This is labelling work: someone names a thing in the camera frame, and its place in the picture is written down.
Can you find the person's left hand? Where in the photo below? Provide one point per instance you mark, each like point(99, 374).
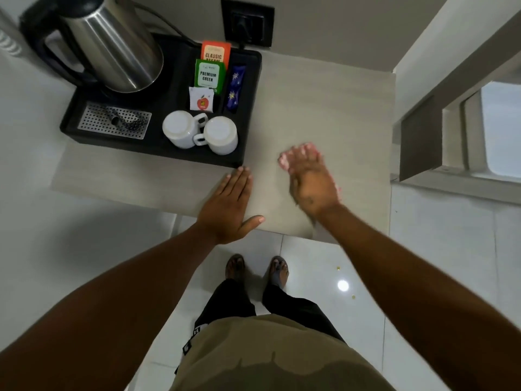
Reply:
point(223, 213)

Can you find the person's right hand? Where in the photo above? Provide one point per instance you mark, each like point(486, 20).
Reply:
point(311, 184)

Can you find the person's left thumb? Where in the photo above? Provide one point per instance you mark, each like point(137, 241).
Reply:
point(253, 222)

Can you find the person's left little finger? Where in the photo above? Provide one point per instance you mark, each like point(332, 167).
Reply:
point(222, 186)

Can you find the person's right fingers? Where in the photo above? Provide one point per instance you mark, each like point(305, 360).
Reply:
point(296, 155)

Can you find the person's left middle finger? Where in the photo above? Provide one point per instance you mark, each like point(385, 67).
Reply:
point(240, 181)

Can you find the person's right forearm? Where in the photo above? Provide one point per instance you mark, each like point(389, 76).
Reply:
point(427, 299)

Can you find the person's left forearm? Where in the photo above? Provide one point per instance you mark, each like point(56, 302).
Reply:
point(95, 317)

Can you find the person's left sandal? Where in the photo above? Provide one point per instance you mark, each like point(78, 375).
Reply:
point(235, 267)

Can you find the person's sandal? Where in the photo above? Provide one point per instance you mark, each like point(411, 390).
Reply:
point(235, 267)
point(279, 271)

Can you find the white ceramic cup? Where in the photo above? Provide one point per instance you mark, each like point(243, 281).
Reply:
point(219, 135)
point(181, 128)

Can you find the person's right sandal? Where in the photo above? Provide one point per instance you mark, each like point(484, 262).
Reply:
point(279, 271)

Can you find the person's black trousers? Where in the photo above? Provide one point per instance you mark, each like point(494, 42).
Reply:
point(260, 307)

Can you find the white sachet with red apple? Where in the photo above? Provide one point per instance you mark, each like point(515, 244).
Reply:
point(201, 99)

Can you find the blue sachet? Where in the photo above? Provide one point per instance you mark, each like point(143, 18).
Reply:
point(235, 87)

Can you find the black plastic tray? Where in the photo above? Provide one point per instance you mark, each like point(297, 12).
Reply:
point(171, 102)

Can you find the green tea bag packet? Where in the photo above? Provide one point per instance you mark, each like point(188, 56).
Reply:
point(209, 76)

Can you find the metal drip grate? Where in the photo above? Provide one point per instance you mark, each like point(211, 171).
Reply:
point(114, 120)

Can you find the orange tea bag packet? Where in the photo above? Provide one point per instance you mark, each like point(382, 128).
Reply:
point(215, 51)

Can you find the person's olive shirt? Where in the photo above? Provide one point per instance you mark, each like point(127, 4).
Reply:
point(276, 356)

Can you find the stainless steel electric kettle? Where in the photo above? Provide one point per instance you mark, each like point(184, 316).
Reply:
point(106, 40)

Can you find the black wall socket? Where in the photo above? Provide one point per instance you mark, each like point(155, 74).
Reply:
point(247, 22)

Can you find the window frame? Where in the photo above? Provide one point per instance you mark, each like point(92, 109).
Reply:
point(464, 130)

